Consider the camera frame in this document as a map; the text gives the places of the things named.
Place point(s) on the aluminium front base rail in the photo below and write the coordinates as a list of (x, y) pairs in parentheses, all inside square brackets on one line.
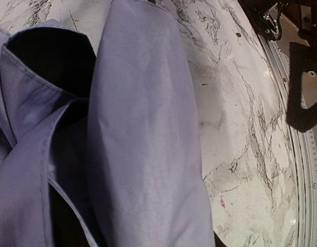
[(303, 151)]

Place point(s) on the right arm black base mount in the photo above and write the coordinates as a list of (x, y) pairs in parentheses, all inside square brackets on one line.
[(264, 16)]

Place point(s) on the lavender folding umbrella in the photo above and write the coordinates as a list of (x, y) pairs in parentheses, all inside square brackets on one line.
[(101, 148)]

